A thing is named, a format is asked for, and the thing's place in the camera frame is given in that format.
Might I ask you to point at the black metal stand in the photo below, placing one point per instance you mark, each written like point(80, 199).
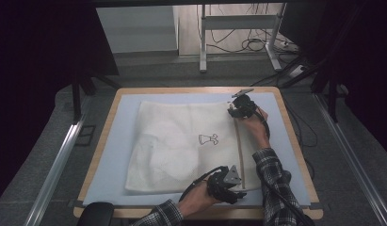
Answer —
point(332, 100)
point(76, 100)

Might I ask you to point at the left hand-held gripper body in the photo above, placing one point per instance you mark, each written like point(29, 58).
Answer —
point(222, 188)

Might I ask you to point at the person's left hand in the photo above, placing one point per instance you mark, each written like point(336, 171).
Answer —
point(196, 199)

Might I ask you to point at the white power strip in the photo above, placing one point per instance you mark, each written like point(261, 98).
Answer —
point(297, 71)

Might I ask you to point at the wooden framed work board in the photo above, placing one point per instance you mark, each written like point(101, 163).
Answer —
point(181, 90)

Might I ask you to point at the person's right hand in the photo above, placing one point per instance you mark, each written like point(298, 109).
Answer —
point(258, 128)

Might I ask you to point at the white mesh laundry bag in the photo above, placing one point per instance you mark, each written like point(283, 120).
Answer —
point(175, 125)

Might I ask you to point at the aluminium rail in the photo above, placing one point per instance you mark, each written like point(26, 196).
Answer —
point(59, 163)
point(354, 163)

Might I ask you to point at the white metal desk frame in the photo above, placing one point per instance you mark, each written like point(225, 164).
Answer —
point(238, 22)

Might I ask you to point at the dark curtain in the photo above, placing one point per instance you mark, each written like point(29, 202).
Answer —
point(363, 62)
point(34, 62)

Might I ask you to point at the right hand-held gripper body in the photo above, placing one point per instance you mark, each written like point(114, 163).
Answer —
point(246, 105)

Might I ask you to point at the light blue mat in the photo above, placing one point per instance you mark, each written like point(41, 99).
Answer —
point(125, 106)

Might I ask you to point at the black chair armrest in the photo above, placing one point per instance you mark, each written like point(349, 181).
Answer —
point(95, 215)

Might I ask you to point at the white cloth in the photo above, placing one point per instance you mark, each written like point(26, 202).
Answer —
point(172, 157)

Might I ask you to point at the white cabinet panel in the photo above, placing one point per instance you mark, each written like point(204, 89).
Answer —
point(136, 29)

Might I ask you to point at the black floor frame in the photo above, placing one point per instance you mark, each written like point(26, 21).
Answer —
point(85, 135)

